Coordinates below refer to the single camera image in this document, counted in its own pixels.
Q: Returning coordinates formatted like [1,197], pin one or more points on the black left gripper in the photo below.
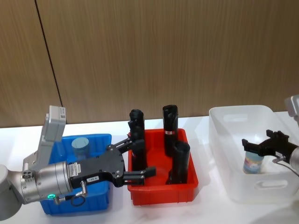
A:
[100,168]

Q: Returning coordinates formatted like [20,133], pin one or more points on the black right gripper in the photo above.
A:
[278,147]

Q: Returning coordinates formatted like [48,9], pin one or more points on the pale blue printed bottle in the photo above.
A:
[252,164]

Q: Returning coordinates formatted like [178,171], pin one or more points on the black cylinder with rounded cap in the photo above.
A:
[137,123]

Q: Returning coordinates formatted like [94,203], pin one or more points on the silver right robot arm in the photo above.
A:
[294,106]

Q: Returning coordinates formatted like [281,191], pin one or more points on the red plastic bin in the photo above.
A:
[161,193]

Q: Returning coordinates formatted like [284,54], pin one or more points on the short black open-topped cylinder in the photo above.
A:
[181,161]

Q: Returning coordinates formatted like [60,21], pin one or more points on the translucent white plastic bin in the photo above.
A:
[233,177]

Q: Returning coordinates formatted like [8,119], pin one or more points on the black cylinder with red-white label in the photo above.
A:
[170,123]

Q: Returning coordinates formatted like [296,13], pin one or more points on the blue plastic bin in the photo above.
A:
[98,200]

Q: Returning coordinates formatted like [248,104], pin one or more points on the grey-blue cylinder bottle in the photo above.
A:
[80,147]

